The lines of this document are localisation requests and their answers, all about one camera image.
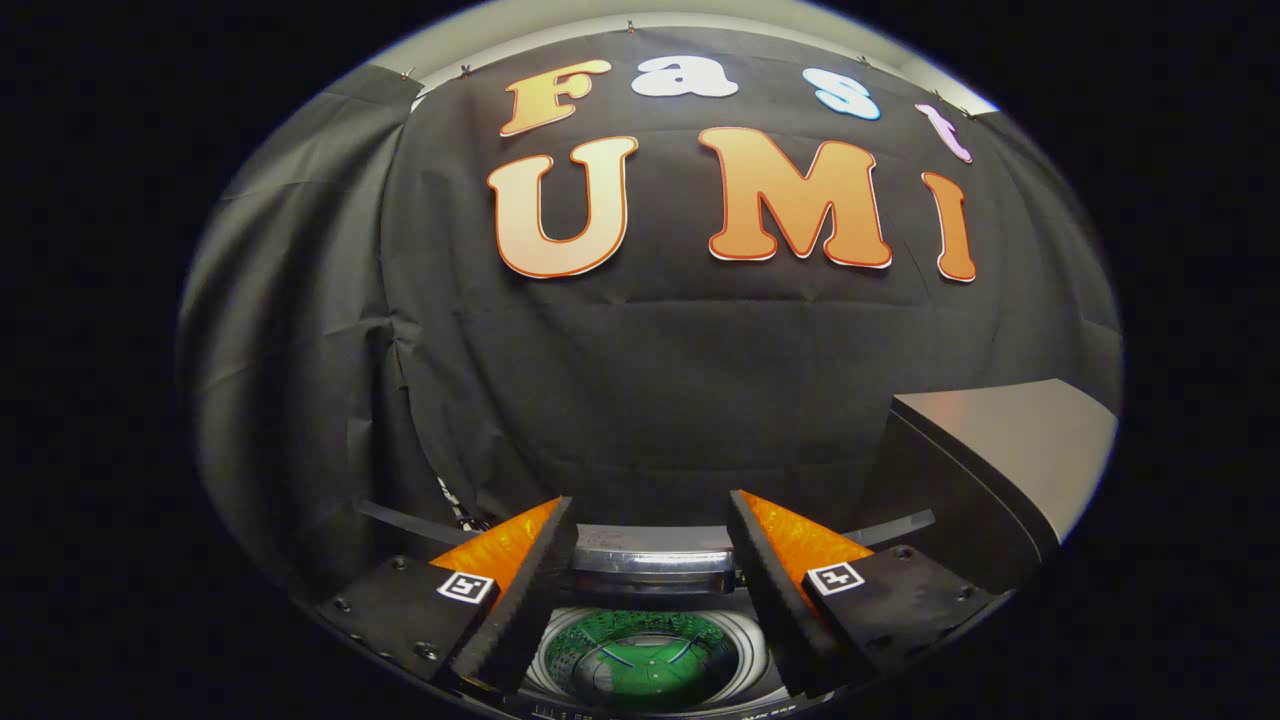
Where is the green polo shirt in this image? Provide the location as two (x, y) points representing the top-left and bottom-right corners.
(570, 610), (736, 703)

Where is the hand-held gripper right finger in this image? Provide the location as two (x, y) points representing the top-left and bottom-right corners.
(725, 488), (999, 699)

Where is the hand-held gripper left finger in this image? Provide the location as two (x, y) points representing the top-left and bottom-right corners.
(318, 495), (580, 696)

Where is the black backdrop cloth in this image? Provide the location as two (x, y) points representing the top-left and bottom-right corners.
(178, 25), (1123, 601)

